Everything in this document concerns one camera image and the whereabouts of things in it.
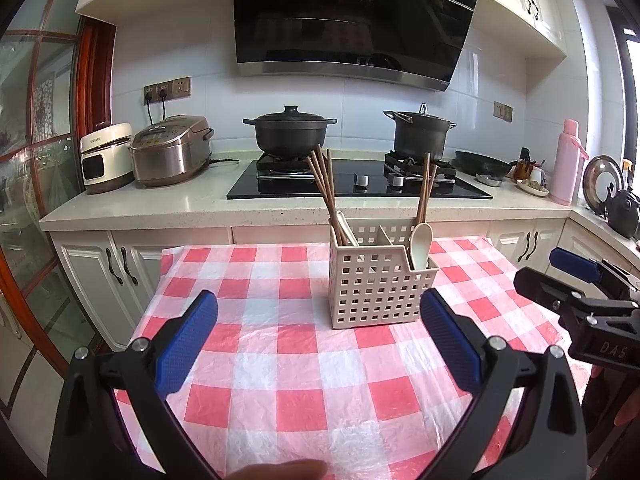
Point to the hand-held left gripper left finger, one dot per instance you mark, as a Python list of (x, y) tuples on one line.
[(185, 345)]

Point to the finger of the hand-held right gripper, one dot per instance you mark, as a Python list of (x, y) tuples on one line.
[(575, 264), (537, 282)]

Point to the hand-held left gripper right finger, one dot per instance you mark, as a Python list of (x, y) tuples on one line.
[(452, 345)]

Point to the white plastic utensil basket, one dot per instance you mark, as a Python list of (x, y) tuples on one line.
[(375, 290)]

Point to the white ceramic spoon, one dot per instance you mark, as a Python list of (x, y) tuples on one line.
[(421, 242), (347, 230)]

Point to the person's right hand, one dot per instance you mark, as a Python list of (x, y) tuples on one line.
[(629, 410)]

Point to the person's left hand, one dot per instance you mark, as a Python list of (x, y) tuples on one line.
[(280, 471)]

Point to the dark teapot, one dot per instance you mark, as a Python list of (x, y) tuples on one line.
[(625, 215)]

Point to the white plate with food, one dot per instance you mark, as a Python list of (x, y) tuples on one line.
[(532, 188)]

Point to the glass pot lid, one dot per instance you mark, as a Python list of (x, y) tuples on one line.
[(600, 180)]

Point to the pink thermos bottle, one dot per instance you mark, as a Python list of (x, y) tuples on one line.
[(565, 170)]

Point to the small white jar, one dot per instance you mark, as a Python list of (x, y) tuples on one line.
[(536, 175)]

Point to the red white checked tablecloth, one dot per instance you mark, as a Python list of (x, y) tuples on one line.
[(280, 320)]

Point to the pale spray bottle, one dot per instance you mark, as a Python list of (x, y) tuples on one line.
[(626, 172)]

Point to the brown oil bottle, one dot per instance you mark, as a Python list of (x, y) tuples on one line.
[(522, 167)]

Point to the small metal dish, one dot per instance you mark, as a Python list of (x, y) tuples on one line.
[(487, 181)]

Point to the black wok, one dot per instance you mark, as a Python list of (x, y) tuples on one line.
[(482, 164)]

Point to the beige stone countertop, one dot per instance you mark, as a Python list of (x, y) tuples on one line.
[(150, 205)]

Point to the silver cooktop knob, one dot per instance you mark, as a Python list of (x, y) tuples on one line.
[(361, 180), (397, 180)]

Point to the black burner grate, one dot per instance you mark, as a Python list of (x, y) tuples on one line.
[(280, 167), (400, 166)]

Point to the black glass gas cooktop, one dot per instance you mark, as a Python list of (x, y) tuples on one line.
[(285, 187)]

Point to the grey stockpot with glass lid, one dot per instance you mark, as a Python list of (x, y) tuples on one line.
[(420, 135)]

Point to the stainless steel rice cooker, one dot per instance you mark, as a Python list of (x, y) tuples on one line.
[(170, 152)]

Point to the small white cooker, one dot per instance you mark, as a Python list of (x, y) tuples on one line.
[(105, 160)]

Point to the black casserole pot with lid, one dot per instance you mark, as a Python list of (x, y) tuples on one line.
[(290, 132)]

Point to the wooden glass sliding door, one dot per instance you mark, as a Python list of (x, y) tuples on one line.
[(92, 85)]

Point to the black glass range hood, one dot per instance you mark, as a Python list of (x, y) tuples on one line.
[(350, 20)]

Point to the dark window frame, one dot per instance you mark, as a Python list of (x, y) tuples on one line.
[(622, 85)]

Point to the brass wall outlet panel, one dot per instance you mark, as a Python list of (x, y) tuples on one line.
[(180, 87)]

